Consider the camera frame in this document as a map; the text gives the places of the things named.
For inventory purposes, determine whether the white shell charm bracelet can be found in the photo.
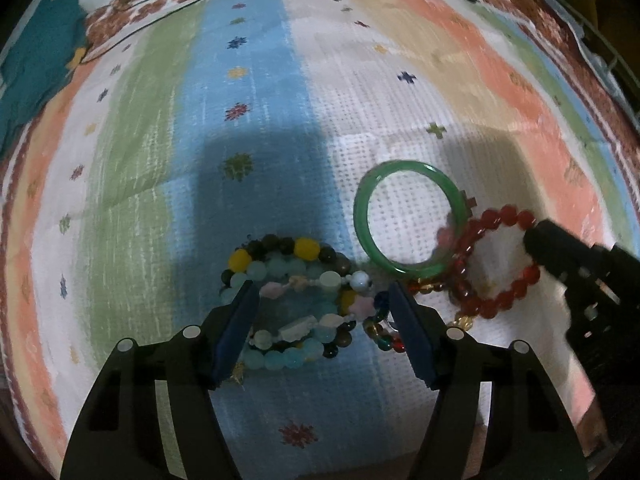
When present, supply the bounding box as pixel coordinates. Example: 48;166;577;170
249;270;378;351

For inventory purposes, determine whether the black yellow bead bracelet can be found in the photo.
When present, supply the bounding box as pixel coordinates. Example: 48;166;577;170
219;233;357;360

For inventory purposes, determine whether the green jade bangle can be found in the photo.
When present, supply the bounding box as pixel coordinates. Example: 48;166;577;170
352;159;471;278

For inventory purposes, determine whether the red bead bracelet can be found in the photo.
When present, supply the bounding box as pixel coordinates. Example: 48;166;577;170
436;204;542;320

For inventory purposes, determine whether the wire rack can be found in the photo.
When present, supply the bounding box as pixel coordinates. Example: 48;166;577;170
552;0;640;111

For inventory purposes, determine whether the striped colourful mat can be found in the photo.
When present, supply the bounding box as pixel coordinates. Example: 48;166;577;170
1;0;639;479

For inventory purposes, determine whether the light blue bead bracelet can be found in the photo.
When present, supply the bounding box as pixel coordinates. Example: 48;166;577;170
219;253;352;372

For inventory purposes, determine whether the teal cloth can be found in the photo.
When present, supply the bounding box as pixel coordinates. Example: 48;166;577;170
1;0;87;153

